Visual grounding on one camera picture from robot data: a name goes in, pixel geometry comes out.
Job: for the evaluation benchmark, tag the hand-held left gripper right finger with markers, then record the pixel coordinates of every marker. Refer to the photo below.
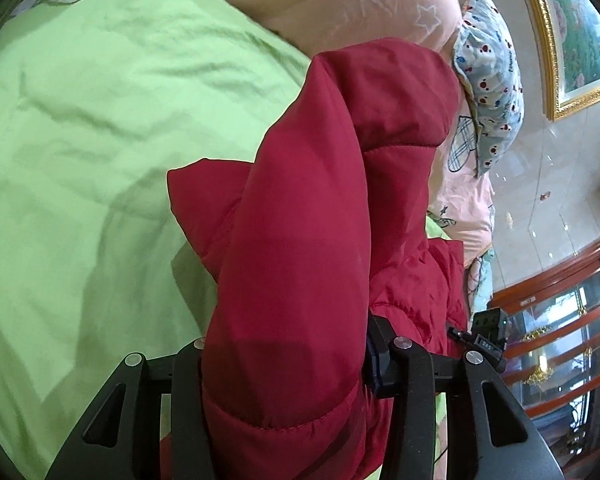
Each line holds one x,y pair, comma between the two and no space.
377,365

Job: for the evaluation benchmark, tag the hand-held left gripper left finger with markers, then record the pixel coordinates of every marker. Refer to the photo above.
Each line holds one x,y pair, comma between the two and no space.
185,385

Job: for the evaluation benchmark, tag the red quilted coat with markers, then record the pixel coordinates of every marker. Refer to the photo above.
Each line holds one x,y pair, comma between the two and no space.
305,210

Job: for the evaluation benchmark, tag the wooden glass door cabinet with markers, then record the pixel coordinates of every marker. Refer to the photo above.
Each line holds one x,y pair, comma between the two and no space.
555,300

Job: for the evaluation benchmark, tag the blue bear print pillow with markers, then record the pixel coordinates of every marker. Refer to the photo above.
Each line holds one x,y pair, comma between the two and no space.
490,85

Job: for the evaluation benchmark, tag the green bed sheet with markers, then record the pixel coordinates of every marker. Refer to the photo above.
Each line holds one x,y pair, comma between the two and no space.
80,135

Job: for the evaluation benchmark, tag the gold framed painting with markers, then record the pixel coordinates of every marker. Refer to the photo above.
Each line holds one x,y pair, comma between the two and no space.
585,25

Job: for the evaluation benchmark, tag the pink heart print duvet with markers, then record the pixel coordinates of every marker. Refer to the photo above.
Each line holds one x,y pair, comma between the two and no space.
340,0

